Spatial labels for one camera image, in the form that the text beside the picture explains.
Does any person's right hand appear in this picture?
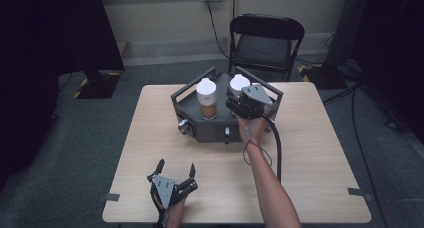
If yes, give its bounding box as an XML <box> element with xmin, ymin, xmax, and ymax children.
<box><xmin>235</xmin><ymin>111</ymin><xmax>270</xmax><ymax>147</ymax></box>

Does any black wall cable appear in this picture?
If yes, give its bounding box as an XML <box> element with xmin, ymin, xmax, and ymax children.
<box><xmin>205</xmin><ymin>0</ymin><xmax>232</xmax><ymax>60</ymax></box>

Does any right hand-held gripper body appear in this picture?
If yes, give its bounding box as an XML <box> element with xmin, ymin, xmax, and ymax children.
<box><xmin>225</xmin><ymin>83</ymin><xmax>274</xmax><ymax>120</ymax></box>

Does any dark curtain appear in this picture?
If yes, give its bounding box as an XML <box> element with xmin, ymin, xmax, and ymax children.
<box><xmin>325</xmin><ymin>0</ymin><xmax>424</xmax><ymax>146</ymax></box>
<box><xmin>0</xmin><ymin>0</ymin><xmax>126</xmax><ymax>191</ymax></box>

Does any white-lid jar pale powder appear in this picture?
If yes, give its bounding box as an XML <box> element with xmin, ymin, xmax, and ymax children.
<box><xmin>229</xmin><ymin>73</ymin><xmax>252</xmax><ymax>99</ymax></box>

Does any grey hexagonal rack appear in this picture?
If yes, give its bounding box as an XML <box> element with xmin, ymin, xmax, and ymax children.
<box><xmin>170</xmin><ymin>66</ymin><xmax>285</xmax><ymax>144</ymax></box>

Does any black floor cable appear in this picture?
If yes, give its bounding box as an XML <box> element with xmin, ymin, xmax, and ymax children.
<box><xmin>322</xmin><ymin>83</ymin><xmax>389</xmax><ymax>228</ymax></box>

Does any person's left hand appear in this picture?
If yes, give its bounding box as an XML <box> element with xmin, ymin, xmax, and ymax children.
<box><xmin>159</xmin><ymin>196</ymin><xmax>188</xmax><ymax>228</ymax></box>

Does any black folding chair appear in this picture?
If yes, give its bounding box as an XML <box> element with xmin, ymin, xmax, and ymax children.
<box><xmin>227</xmin><ymin>13</ymin><xmax>306</xmax><ymax>83</ymax></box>

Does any thick black cable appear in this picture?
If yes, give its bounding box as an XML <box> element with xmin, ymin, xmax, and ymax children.
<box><xmin>262</xmin><ymin>112</ymin><xmax>283</xmax><ymax>183</ymax></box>

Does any thin black wire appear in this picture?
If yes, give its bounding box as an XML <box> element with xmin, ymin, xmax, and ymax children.
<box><xmin>242</xmin><ymin>125</ymin><xmax>273</xmax><ymax>168</ymax></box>

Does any stand base with striped tape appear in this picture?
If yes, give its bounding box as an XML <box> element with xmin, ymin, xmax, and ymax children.
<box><xmin>297</xmin><ymin>62</ymin><xmax>335</xmax><ymax>90</ymax></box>
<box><xmin>72</xmin><ymin>69</ymin><xmax>123</xmax><ymax>100</ymax></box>

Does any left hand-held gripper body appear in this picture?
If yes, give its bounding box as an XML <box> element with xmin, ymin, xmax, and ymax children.
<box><xmin>146</xmin><ymin>173</ymin><xmax>199</xmax><ymax>210</ymax></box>

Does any metal knob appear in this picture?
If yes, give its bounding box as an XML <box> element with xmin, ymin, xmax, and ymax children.
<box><xmin>177</xmin><ymin>119</ymin><xmax>192</xmax><ymax>136</ymax></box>

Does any white-lid jar brown powder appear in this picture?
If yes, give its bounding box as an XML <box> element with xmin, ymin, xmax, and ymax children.
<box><xmin>195</xmin><ymin>77</ymin><xmax>219</xmax><ymax>121</ymax></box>

